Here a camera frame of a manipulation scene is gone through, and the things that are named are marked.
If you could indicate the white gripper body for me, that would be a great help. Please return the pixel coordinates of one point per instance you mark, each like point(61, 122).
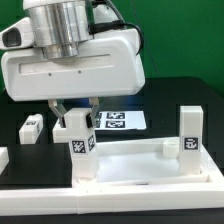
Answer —
point(107, 65)

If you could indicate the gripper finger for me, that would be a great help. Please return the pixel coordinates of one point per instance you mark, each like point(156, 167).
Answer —
point(58, 109)
point(91, 116)

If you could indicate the white desk top tray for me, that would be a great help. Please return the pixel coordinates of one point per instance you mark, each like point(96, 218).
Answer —
point(148, 163)

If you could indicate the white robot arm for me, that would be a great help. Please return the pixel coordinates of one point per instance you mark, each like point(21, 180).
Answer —
point(65, 49)

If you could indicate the fiducial marker sheet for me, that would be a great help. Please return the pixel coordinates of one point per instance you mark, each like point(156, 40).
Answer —
point(121, 120)

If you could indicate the white block left edge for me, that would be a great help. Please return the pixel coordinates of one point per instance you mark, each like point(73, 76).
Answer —
point(4, 158)

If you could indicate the white L-shaped fence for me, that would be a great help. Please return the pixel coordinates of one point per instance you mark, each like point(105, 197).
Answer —
point(76, 200)

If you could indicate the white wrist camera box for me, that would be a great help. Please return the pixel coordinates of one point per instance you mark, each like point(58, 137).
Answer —
point(18, 36)

